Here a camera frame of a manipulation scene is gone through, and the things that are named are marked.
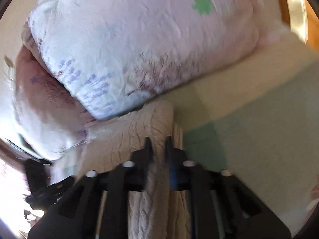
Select beige cable knit sweater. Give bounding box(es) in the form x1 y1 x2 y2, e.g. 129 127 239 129
76 100 190 238

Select left floral pink pillow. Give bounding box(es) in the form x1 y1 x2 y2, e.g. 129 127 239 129
11 22 101 160

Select floral pink pillow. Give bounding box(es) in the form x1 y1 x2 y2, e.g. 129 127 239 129
22 0 288 120
11 22 101 160

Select pastel patchwork bed sheet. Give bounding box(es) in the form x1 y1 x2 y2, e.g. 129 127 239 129
167 33 318 235

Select right floral pink pillow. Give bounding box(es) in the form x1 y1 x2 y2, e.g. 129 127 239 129
22 0 288 120

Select wooden headboard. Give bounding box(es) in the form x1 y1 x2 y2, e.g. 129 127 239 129
279 0 318 50

